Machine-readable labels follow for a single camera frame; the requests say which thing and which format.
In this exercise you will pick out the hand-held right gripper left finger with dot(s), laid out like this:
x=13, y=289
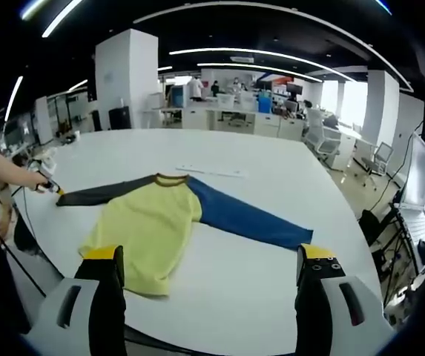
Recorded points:
x=104, y=296

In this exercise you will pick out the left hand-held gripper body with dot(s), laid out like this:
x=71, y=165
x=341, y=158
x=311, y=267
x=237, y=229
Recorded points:
x=45, y=168

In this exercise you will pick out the white table socket strip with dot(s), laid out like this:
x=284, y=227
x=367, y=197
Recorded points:
x=212, y=170

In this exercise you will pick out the ceiling light strip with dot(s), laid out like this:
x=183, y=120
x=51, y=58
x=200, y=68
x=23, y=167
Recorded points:
x=234, y=66
x=197, y=50

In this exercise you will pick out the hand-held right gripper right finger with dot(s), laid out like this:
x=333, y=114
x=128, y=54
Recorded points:
x=312, y=296

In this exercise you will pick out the white storage cabinets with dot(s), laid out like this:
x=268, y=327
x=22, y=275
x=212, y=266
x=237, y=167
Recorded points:
x=242, y=122

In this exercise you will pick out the black cabinet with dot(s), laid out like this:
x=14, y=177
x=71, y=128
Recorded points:
x=119, y=118

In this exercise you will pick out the blue storage bin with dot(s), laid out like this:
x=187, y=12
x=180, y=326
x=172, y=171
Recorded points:
x=265, y=104

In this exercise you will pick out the computer monitor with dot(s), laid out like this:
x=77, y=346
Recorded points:
x=420, y=170

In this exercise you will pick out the white office chair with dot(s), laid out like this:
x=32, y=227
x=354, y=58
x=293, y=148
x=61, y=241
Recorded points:
x=321, y=135
x=379, y=159

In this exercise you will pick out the yellow blue black garment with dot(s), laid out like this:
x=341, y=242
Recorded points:
x=149, y=222

